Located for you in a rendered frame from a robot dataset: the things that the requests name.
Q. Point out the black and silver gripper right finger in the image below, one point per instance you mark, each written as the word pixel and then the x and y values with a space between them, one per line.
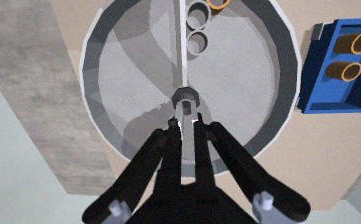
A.
pixel 273 201

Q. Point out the dark grey metal cylinder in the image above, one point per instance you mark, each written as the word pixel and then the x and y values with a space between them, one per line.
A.
pixel 200 5
pixel 206 39
pixel 186 97

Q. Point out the bronze bushing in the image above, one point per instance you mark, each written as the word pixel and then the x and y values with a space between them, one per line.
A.
pixel 344 44
pixel 216 10
pixel 336 70

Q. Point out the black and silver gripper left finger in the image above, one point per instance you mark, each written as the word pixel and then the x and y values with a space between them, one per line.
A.
pixel 116 204

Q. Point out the blue shallow tray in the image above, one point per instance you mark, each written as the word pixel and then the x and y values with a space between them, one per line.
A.
pixel 333 96

